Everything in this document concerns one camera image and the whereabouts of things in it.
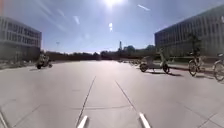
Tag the row of trees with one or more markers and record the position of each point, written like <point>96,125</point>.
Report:
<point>83,55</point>

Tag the grey paved plaza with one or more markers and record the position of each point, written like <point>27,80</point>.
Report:
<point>106,86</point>

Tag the distant tower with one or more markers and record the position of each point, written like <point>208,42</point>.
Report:
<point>120,46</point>

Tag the robot's own part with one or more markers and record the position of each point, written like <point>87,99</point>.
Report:
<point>144,120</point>
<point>82,122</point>

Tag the large grey office building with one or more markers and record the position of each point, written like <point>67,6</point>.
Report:
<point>18,41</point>

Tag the long grey building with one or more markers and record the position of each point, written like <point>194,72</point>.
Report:
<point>196,33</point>

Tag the bicycle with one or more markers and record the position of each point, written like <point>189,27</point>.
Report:
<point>194,65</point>
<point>219,69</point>

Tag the row of parked bicycles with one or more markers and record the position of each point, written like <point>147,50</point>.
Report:
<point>130,61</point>

